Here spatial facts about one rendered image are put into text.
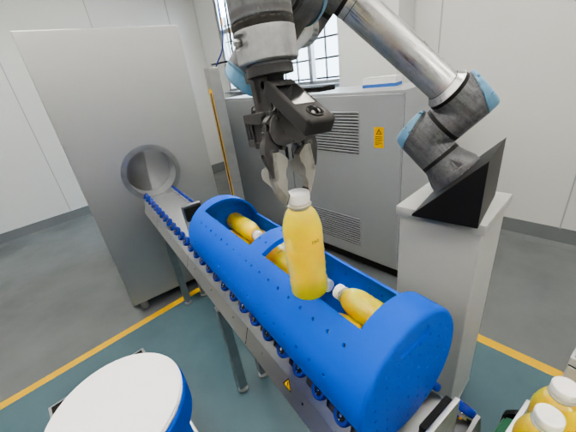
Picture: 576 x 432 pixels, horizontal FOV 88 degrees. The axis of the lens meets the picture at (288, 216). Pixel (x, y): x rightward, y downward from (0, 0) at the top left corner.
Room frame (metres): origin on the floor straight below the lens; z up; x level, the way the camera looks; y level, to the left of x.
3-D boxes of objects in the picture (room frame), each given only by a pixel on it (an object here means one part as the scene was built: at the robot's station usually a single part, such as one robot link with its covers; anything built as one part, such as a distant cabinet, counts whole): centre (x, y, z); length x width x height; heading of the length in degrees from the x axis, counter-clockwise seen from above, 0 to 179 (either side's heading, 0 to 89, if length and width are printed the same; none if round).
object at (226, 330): (1.17, 0.40, 0.31); 0.06 x 0.06 x 0.63; 32
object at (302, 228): (0.47, -0.02, 1.34); 0.07 x 0.07 x 0.19
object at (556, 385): (0.31, -0.43, 1.09); 0.04 x 0.04 x 0.02
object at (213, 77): (1.76, 0.29, 0.85); 0.06 x 0.06 x 1.70; 32
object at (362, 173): (2.92, -0.29, 0.72); 2.15 x 0.54 x 1.45; 41
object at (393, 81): (2.30, -0.79, 1.48); 0.24 x 0.12 x 0.08; 49
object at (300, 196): (0.47, -0.02, 1.44); 0.04 x 0.04 x 0.02
